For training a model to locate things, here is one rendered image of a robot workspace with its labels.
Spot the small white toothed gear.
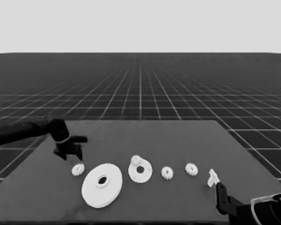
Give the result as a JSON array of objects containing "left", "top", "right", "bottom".
[
  {"left": 185, "top": 162, "right": 200, "bottom": 177},
  {"left": 129, "top": 155, "right": 142, "bottom": 167},
  {"left": 70, "top": 163, "right": 86, "bottom": 177},
  {"left": 160, "top": 166, "right": 175, "bottom": 181}
]

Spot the small white T-shaped piece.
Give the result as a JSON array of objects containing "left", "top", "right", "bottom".
[{"left": 207, "top": 168, "right": 221, "bottom": 188}]

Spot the large thick white disc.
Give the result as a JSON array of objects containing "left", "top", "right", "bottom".
[{"left": 81, "top": 162, "right": 124, "bottom": 209}]

